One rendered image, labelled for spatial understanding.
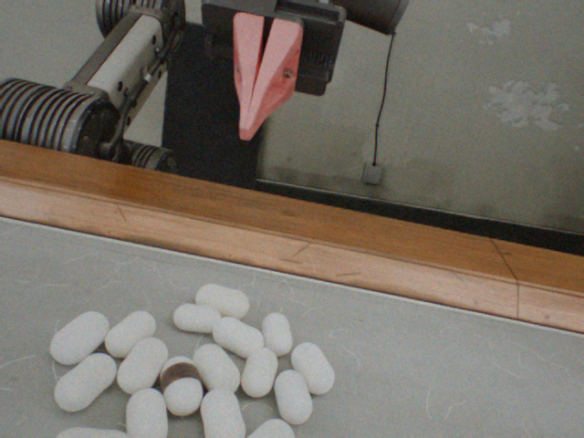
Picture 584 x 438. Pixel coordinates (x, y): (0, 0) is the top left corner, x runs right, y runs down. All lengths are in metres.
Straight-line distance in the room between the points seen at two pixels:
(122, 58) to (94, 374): 0.52
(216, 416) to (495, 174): 2.38
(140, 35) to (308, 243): 0.45
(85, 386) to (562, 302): 0.38
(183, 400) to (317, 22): 0.26
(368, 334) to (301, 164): 2.02
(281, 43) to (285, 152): 2.01
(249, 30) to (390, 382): 0.25
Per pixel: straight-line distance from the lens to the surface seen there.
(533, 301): 0.49
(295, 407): 0.29
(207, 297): 0.36
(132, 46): 0.77
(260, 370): 0.30
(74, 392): 0.29
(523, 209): 2.71
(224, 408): 0.28
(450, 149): 2.47
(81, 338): 0.32
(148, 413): 0.28
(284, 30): 0.36
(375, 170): 2.38
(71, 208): 0.47
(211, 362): 0.30
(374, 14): 0.46
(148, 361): 0.30
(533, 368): 0.43
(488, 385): 0.39
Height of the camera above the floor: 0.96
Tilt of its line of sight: 24 degrees down
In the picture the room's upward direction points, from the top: 11 degrees clockwise
